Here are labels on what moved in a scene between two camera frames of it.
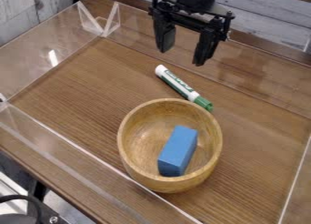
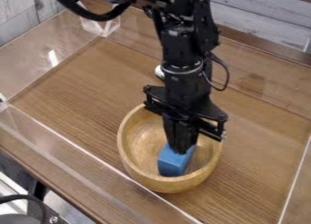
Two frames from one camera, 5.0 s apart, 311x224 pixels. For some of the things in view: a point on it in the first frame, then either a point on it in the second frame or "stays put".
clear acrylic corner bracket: x=101 y=25 stays put
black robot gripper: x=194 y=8 -> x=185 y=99
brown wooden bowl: x=141 y=137 stays put
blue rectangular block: x=178 y=152 stays put
